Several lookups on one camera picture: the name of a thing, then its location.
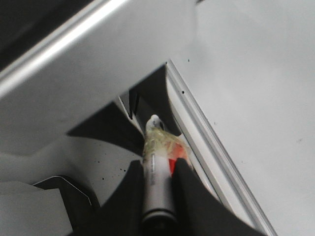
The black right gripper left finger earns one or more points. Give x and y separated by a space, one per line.
121 214

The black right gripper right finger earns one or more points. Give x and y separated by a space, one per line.
199 212

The white black whiteboard marker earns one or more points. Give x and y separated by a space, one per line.
158 203

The red round magnet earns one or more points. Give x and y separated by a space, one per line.
178 151

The white whiteboard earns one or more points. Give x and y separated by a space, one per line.
242 76

